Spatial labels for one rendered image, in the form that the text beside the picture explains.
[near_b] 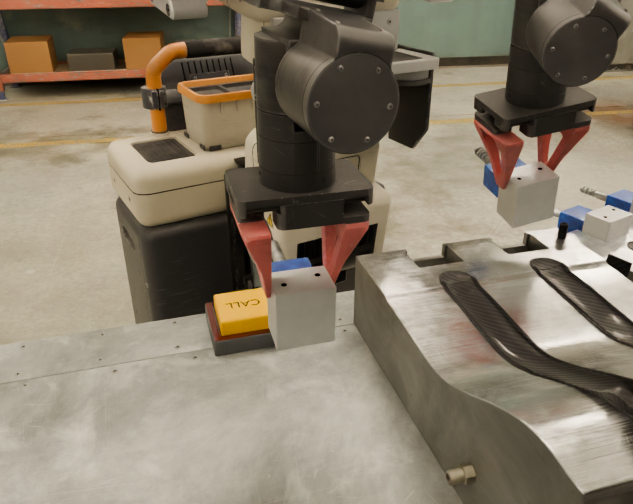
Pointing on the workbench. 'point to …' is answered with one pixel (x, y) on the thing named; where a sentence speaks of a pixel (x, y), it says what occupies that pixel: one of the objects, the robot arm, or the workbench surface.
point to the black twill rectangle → (619, 264)
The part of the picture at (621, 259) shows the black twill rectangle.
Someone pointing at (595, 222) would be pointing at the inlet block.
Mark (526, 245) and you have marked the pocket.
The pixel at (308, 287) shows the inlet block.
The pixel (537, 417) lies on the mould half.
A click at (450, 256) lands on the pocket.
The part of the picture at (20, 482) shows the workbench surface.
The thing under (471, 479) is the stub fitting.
